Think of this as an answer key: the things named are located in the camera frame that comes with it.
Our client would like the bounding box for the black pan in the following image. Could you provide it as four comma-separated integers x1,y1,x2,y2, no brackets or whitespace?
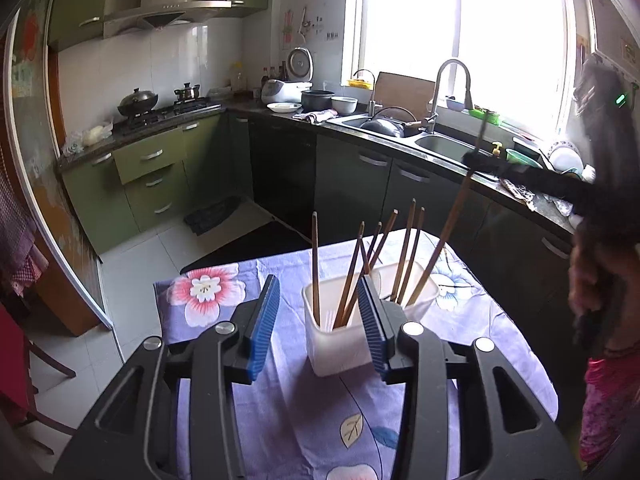
359,106,421,139

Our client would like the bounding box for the small dark floor mat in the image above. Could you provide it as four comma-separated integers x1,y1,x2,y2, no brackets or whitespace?
183,196,247,237

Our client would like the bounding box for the steel kitchen faucet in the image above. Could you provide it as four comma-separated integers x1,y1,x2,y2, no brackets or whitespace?
424,58,474,135

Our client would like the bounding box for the kitchen window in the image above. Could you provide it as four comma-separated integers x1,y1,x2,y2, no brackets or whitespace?
341,0,576,147

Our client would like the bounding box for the green plastic container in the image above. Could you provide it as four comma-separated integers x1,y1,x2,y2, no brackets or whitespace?
470,107,502,127

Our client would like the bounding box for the black gas stove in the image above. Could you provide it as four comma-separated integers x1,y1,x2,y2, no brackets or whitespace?
112,100,222,133

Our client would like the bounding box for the white plastic bag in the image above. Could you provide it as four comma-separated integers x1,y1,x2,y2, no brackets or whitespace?
80,120,115,147

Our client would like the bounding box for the green plastic basin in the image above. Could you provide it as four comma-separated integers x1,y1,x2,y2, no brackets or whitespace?
505,147,545,167

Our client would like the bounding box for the black wok with lid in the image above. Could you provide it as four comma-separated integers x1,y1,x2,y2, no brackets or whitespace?
117,87,160,117

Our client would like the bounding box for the pink patterned clothing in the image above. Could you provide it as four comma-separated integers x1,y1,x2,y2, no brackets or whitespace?
579,352,640,466

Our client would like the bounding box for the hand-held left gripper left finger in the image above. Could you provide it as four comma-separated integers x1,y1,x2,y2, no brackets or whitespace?
55,274,282,480

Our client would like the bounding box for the white plastic utensil holder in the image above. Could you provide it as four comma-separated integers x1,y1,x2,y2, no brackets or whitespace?
302,258,441,377

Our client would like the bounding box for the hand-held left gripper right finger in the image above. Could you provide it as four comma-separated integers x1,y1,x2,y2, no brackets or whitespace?
357,274,583,480

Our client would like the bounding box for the stainless double sink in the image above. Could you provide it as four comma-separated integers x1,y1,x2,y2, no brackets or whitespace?
325,112,503,168

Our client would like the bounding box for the yellow basket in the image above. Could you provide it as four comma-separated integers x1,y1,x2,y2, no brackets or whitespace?
347,69,377,91

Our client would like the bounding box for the sliding glass door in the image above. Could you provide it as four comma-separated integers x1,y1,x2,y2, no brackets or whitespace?
0,7,113,331

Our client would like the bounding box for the wooden cutting board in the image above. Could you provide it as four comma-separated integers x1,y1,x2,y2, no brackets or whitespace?
373,71,437,112

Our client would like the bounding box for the crumpled dish rag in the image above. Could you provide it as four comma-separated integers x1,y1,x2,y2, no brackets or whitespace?
292,108,337,125

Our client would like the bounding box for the checked cloth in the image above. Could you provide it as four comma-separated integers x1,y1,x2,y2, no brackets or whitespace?
0,170,51,296

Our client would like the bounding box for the green base cabinet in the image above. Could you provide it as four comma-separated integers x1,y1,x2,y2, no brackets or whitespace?
57,112,253,256

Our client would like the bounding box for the long wooden chopstick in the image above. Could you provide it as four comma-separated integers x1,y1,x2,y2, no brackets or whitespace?
405,108,490,308
311,211,322,313

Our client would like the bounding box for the green cabinet drawer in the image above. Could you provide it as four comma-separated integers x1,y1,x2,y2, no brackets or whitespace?
124,164,190,207
131,191,195,232
113,134,185,185

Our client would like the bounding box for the person's right hand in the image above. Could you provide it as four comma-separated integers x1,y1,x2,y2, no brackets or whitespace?
569,245,640,356

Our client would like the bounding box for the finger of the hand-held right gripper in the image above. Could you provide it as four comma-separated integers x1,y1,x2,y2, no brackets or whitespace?
462,151,596,213

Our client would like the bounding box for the bundle of wooden chopsticks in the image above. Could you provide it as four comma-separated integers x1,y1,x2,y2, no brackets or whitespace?
332,198,426,330

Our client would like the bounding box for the black cooking pot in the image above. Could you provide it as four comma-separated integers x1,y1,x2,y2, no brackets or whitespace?
301,90,336,112

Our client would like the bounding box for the red wooden chair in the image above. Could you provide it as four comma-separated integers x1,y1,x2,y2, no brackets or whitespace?
0,305,78,456

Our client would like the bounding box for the white rice cooker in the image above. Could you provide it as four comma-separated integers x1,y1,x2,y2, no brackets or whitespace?
261,47,315,104

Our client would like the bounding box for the floral purple tablecloth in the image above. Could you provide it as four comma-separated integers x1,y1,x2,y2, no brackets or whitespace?
152,242,560,480

